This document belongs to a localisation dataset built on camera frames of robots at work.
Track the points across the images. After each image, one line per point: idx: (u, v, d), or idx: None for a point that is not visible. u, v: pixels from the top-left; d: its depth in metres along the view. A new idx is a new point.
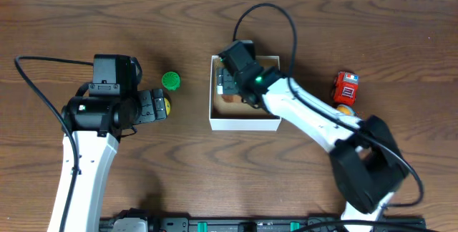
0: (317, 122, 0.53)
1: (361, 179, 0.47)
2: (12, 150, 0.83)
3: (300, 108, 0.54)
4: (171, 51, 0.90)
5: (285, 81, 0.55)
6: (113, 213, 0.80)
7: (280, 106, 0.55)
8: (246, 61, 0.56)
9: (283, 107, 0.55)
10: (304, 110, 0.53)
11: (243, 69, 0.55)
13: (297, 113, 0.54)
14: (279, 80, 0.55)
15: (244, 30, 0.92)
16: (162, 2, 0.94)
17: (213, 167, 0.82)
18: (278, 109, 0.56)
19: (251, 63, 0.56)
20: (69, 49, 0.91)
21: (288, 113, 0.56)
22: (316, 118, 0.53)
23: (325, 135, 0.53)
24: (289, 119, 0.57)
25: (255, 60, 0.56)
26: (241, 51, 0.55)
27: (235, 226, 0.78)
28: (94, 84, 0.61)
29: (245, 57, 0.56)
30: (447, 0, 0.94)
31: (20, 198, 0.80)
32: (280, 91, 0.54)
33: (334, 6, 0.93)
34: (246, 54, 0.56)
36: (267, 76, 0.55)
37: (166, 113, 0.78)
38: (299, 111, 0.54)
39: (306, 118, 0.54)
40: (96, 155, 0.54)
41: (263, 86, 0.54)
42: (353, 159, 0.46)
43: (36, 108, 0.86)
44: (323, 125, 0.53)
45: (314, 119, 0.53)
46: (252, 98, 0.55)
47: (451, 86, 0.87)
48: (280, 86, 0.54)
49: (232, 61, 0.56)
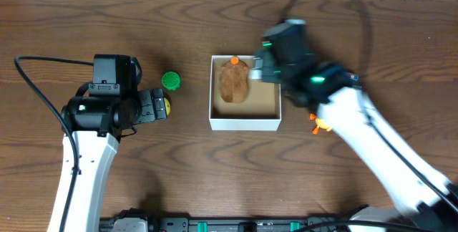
0: (391, 168, 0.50)
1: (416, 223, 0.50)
2: (12, 150, 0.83)
3: (374, 141, 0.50)
4: (171, 51, 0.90)
5: (353, 96, 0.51)
6: (113, 213, 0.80)
7: (351, 129, 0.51)
8: (298, 54, 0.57)
9: (351, 129, 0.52)
10: (377, 146, 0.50)
11: (294, 60, 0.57)
13: (364, 144, 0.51)
14: (344, 88, 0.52)
15: (244, 31, 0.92)
16: (162, 1, 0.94)
17: (213, 167, 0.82)
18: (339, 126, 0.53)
19: (305, 56, 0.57)
20: (69, 50, 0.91)
21: (353, 141, 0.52)
22: (385, 159, 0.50)
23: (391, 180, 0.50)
24: (353, 146, 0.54)
25: (308, 54, 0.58)
26: (293, 43, 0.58)
27: (235, 226, 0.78)
28: (95, 84, 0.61)
29: (296, 49, 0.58)
30: (447, 0, 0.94)
31: (21, 198, 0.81)
32: (351, 110, 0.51)
33: (334, 6, 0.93)
34: (298, 46, 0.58)
36: (328, 77, 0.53)
37: (166, 112, 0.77)
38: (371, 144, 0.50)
39: (378, 156, 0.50)
40: (96, 155, 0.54)
41: (321, 89, 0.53)
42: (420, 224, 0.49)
43: (36, 107, 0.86)
44: (399, 175, 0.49)
45: (383, 160, 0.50)
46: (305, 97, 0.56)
47: (451, 86, 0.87)
48: (353, 104, 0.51)
49: (283, 50, 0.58)
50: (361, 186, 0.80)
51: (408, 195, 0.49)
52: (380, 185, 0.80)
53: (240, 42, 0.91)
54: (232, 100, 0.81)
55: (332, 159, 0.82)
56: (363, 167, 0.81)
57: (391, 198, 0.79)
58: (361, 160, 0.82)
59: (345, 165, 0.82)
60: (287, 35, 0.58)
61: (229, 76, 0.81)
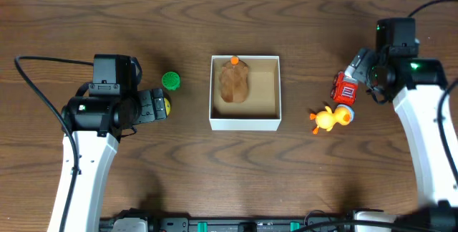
0: (436, 165, 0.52)
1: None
2: (12, 150, 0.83)
3: (433, 136, 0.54)
4: (171, 51, 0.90)
5: (437, 95, 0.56)
6: (113, 213, 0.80)
7: (421, 114, 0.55)
8: (403, 41, 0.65)
9: (421, 115, 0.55)
10: (435, 142, 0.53)
11: (398, 46, 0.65)
13: (425, 129, 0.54)
14: (434, 86, 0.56)
15: (244, 31, 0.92)
16: (162, 1, 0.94)
17: (213, 167, 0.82)
18: (406, 112, 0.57)
19: (409, 46, 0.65)
20: (69, 50, 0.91)
21: (416, 129, 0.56)
22: (436, 150, 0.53)
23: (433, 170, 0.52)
24: (413, 134, 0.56)
25: (413, 46, 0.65)
26: (406, 31, 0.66)
27: (235, 226, 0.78)
28: (95, 84, 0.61)
29: (408, 36, 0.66)
30: (447, 0, 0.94)
31: (21, 198, 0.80)
32: (426, 104, 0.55)
33: (334, 6, 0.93)
34: (410, 36, 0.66)
36: (424, 67, 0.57)
37: (166, 112, 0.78)
38: (429, 136, 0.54)
39: (431, 150, 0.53)
40: (95, 155, 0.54)
41: (411, 72, 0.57)
42: (442, 216, 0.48)
43: (36, 107, 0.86)
44: (442, 175, 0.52)
45: (434, 150, 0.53)
46: (391, 76, 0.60)
47: (451, 86, 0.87)
48: (434, 98, 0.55)
49: (393, 33, 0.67)
50: (361, 186, 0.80)
51: (439, 189, 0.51)
52: (380, 185, 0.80)
53: (240, 42, 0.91)
54: (232, 100, 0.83)
55: (332, 159, 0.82)
56: (363, 168, 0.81)
57: (390, 198, 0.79)
58: (361, 160, 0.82)
59: (345, 165, 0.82)
60: (403, 23, 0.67)
61: (229, 77, 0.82)
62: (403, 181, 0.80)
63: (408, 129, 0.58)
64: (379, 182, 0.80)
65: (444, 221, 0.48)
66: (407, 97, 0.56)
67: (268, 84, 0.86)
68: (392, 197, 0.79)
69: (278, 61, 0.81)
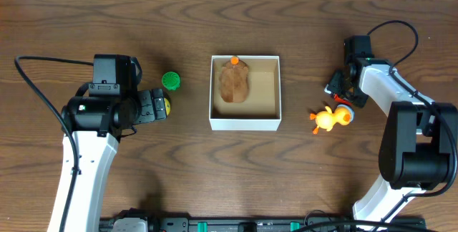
0: (395, 92, 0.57)
1: (406, 142, 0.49)
2: (12, 150, 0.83)
3: (387, 79, 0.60)
4: (171, 51, 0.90)
5: (386, 64, 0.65)
6: (113, 213, 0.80)
7: (374, 75, 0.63)
8: (363, 50, 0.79)
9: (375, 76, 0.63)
10: (391, 81, 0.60)
11: (358, 53, 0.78)
13: (381, 79, 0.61)
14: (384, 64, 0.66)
15: (244, 31, 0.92)
16: (162, 1, 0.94)
17: (213, 167, 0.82)
18: (367, 82, 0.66)
19: (368, 52, 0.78)
20: (69, 50, 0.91)
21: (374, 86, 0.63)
22: (395, 87, 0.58)
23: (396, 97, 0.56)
24: (377, 97, 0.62)
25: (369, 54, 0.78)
26: (363, 43, 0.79)
27: (235, 226, 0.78)
28: (95, 84, 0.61)
29: (366, 47, 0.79)
30: (447, 1, 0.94)
31: (21, 198, 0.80)
32: (380, 68, 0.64)
33: (334, 6, 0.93)
34: (367, 46, 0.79)
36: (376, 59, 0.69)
37: (166, 112, 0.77)
38: (385, 80, 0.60)
39: (388, 86, 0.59)
40: (96, 155, 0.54)
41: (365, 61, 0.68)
42: (404, 108, 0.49)
43: (35, 107, 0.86)
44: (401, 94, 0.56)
45: (393, 87, 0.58)
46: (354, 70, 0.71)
47: (451, 86, 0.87)
48: (383, 66, 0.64)
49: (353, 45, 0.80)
50: (361, 186, 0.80)
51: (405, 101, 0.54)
52: None
53: (240, 42, 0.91)
54: (232, 100, 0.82)
55: (332, 159, 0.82)
56: (363, 167, 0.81)
57: None
58: (361, 160, 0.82)
59: (345, 165, 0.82)
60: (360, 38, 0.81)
61: (229, 76, 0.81)
62: None
63: (372, 94, 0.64)
64: None
65: (408, 113, 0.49)
66: (365, 71, 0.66)
67: (268, 84, 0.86)
68: None
69: (278, 61, 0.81)
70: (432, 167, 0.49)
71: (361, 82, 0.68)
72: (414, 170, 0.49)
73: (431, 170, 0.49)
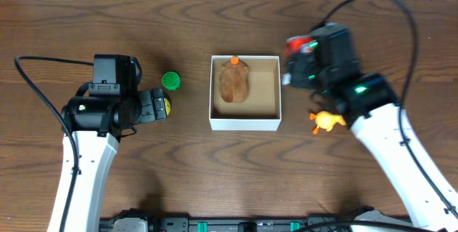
0: (421, 194, 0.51)
1: None
2: (12, 150, 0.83)
3: (403, 156, 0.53)
4: (172, 51, 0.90)
5: (395, 114, 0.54)
6: (113, 213, 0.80)
7: (383, 144, 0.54)
8: (345, 59, 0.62)
9: (386, 145, 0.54)
10: (410, 165, 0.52)
11: (340, 65, 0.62)
13: (398, 157, 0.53)
14: (381, 99, 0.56)
15: (244, 31, 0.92)
16: (162, 1, 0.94)
17: (213, 167, 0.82)
18: (369, 137, 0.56)
19: (350, 62, 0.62)
20: (69, 49, 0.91)
21: (386, 160, 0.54)
22: (419, 177, 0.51)
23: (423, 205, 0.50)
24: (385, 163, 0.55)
25: (354, 63, 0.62)
26: (342, 48, 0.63)
27: (235, 226, 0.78)
28: (95, 84, 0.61)
29: (345, 53, 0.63)
30: (447, 1, 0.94)
31: (21, 198, 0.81)
32: (388, 126, 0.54)
33: (334, 6, 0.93)
34: (347, 49, 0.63)
36: (370, 86, 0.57)
37: (166, 112, 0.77)
38: (402, 161, 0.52)
39: (409, 178, 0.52)
40: (96, 155, 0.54)
41: (359, 98, 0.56)
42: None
43: (35, 107, 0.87)
44: (430, 200, 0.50)
45: (416, 177, 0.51)
46: (343, 104, 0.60)
47: (450, 87, 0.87)
48: (388, 122, 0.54)
49: (329, 52, 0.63)
50: (361, 186, 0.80)
51: (429, 211, 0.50)
52: (380, 185, 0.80)
53: (240, 42, 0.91)
54: (232, 100, 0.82)
55: (332, 159, 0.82)
56: (363, 167, 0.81)
57: (391, 198, 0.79)
58: (361, 160, 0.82)
59: (345, 165, 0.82)
60: (336, 41, 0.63)
61: (229, 76, 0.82)
62: None
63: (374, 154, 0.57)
64: (379, 182, 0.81)
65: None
66: (360, 122, 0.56)
67: (268, 84, 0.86)
68: (391, 197, 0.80)
69: (278, 61, 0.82)
70: None
71: (353, 129, 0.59)
72: None
73: None
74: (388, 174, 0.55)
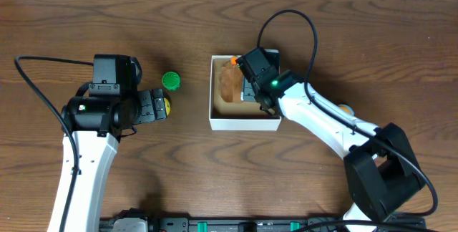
0: (335, 132, 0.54)
1: (376, 188, 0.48)
2: (12, 150, 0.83)
3: (314, 112, 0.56)
4: (171, 51, 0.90)
5: (298, 85, 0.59)
6: (113, 213, 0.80)
7: (297, 109, 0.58)
8: (261, 67, 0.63)
9: (299, 110, 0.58)
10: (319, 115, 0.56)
11: (260, 74, 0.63)
13: (311, 115, 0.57)
14: (295, 84, 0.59)
15: (245, 31, 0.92)
16: (162, 1, 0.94)
17: (213, 167, 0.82)
18: (289, 110, 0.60)
19: (267, 69, 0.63)
20: (69, 49, 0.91)
21: (305, 117, 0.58)
22: (331, 123, 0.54)
23: (340, 142, 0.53)
24: (306, 123, 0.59)
25: (270, 66, 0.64)
26: (257, 59, 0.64)
27: (235, 226, 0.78)
28: (95, 84, 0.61)
29: (260, 64, 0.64)
30: (446, 1, 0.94)
31: (21, 198, 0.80)
32: (296, 96, 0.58)
33: (333, 6, 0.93)
34: (261, 60, 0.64)
36: (283, 79, 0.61)
37: (166, 112, 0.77)
38: (314, 116, 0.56)
39: (322, 124, 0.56)
40: (96, 155, 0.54)
41: (276, 89, 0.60)
42: (360, 159, 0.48)
43: (34, 107, 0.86)
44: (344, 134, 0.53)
45: (329, 124, 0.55)
46: (268, 100, 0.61)
47: (450, 87, 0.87)
48: (295, 92, 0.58)
49: (248, 67, 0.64)
50: None
51: (346, 144, 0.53)
52: None
53: (240, 42, 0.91)
54: (232, 101, 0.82)
55: (332, 159, 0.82)
56: None
57: None
58: None
59: (345, 165, 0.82)
60: (252, 55, 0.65)
61: (229, 77, 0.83)
62: None
63: (300, 119, 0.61)
64: None
65: (363, 158, 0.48)
66: (281, 102, 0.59)
67: None
68: None
69: None
70: (393, 190, 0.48)
71: (283, 114, 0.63)
72: (386, 201, 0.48)
73: (394, 195, 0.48)
74: (316, 132, 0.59)
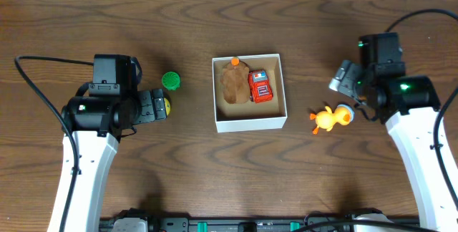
0: (435, 190, 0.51)
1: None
2: (11, 150, 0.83)
3: (429, 160, 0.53)
4: (171, 51, 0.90)
5: (431, 117, 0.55)
6: (113, 213, 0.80)
7: (415, 144, 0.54)
8: (389, 59, 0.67)
9: (418, 147, 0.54)
10: (433, 169, 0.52)
11: (386, 63, 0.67)
13: (423, 162, 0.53)
14: (424, 106, 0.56)
15: (244, 31, 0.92)
16: (162, 1, 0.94)
17: (213, 167, 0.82)
18: (403, 138, 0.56)
19: (396, 62, 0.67)
20: (70, 49, 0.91)
21: (411, 156, 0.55)
22: (440, 185, 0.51)
23: (436, 208, 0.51)
24: (411, 160, 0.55)
25: (398, 62, 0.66)
26: (389, 46, 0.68)
27: (235, 226, 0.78)
28: (95, 84, 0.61)
29: (388, 53, 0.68)
30: (447, 1, 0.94)
31: (21, 198, 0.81)
32: (421, 129, 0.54)
33: (334, 6, 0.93)
34: (392, 50, 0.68)
36: (415, 89, 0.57)
37: (166, 112, 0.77)
38: (426, 163, 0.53)
39: (428, 175, 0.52)
40: (96, 155, 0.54)
41: (401, 95, 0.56)
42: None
43: (34, 107, 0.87)
44: (446, 208, 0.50)
45: (437, 184, 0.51)
46: (383, 98, 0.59)
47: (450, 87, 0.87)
48: (425, 119, 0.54)
49: (376, 51, 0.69)
50: (360, 186, 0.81)
51: (439, 213, 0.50)
52: (380, 185, 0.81)
53: (240, 42, 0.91)
54: (235, 101, 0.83)
55: (332, 159, 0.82)
56: (362, 167, 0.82)
57: (391, 198, 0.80)
58: (361, 160, 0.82)
59: (345, 165, 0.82)
60: (386, 40, 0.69)
61: (231, 78, 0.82)
62: (403, 181, 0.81)
63: (406, 157, 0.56)
64: (379, 182, 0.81)
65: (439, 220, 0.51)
66: (397, 117, 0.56)
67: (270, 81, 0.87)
68: (391, 197, 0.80)
69: (279, 59, 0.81)
70: None
71: (396, 131, 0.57)
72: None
73: None
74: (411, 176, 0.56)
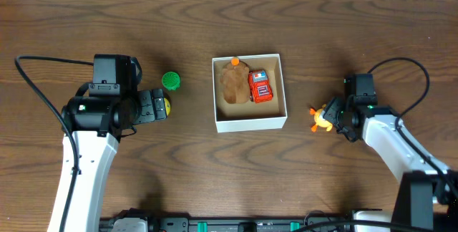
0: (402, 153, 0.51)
1: (419, 199, 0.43)
2: (12, 150, 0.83)
3: (395, 137, 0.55)
4: (171, 51, 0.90)
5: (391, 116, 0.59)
6: (113, 213, 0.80)
7: (380, 131, 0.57)
8: (366, 92, 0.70)
9: (382, 132, 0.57)
10: (398, 141, 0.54)
11: (361, 95, 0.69)
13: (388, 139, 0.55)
14: (388, 114, 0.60)
15: (245, 31, 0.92)
16: (162, 1, 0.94)
17: (213, 167, 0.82)
18: (373, 136, 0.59)
19: (371, 95, 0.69)
20: (70, 49, 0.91)
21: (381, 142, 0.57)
22: (405, 148, 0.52)
23: (406, 164, 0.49)
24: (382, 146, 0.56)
25: (373, 96, 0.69)
26: (366, 83, 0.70)
27: (235, 226, 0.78)
28: (95, 84, 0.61)
29: (366, 89, 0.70)
30: (446, 1, 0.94)
31: (21, 197, 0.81)
32: (384, 120, 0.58)
33: (334, 6, 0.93)
34: (368, 86, 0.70)
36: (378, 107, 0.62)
37: (166, 112, 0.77)
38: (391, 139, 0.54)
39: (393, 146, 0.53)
40: (96, 155, 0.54)
41: (369, 110, 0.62)
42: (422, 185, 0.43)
43: (33, 107, 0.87)
44: (415, 161, 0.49)
45: (402, 148, 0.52)
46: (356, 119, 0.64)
47: (450, 87, 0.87)
48: (387, 117, 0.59)
49: (355, 86, 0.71)
50: (360, 186, 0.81)
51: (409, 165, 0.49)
52: (381, 185, 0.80)
53: (240, 43, 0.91)
54: (235, 102, 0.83)
55: (332, 159, 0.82)
56: (362, 168, 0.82)
57: (390, 198, 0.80)
58: (361, 160, 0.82)
59: (345, 165, 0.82)
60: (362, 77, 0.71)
61: (231, 78, 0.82)
62: None
63: (379, 150, 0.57)
64: (379, 182, 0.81)
65: (422, 185, 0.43)
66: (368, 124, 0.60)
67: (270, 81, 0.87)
68: (390, 196, 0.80)
69: (278, 59, 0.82)
70: (423, 205, 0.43)
71: (368, 136, 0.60)
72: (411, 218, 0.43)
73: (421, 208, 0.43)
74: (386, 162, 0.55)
